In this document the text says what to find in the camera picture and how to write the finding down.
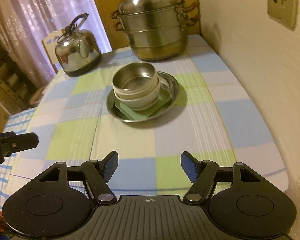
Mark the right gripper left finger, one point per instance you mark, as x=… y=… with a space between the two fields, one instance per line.
x=97 y=175

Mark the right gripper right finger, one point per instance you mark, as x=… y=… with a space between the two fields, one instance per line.
x=202 y=176

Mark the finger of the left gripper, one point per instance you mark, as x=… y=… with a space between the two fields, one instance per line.
x=11 y=143

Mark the white ceramic bowl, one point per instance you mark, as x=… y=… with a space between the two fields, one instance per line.
x=144 y=102

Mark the green square plastic plate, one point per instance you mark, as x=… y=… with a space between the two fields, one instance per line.
x=164 y=98

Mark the cream round plastic bowl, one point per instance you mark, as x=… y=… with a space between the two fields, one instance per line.
x=132 y=86

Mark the large shallow steel basin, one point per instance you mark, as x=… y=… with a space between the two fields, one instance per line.
x=169 y=83

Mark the small stainless steel bowl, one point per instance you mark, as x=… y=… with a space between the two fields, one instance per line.
x=137 y=68

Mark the blue white patterned cloth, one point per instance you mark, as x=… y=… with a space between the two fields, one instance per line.
x=17 y=123

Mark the checkered blue green tablecloth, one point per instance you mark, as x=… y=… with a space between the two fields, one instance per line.
x=213 y=119

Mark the dark wooden shelf rack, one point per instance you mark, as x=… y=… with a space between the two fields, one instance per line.
x=14 y=82

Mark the white wooden chair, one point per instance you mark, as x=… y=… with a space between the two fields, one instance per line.
x=49 y=44

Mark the stainless steel kettle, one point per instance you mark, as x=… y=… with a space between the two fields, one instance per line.
x=77 y=50

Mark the purple sheer curtain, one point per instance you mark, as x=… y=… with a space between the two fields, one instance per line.
x=25 y=23

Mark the stacked steel steamer pot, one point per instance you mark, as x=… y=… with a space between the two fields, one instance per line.
x=155 y=29

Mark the beige wall data socket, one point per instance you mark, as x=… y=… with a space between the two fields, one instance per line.
x=284 y=11

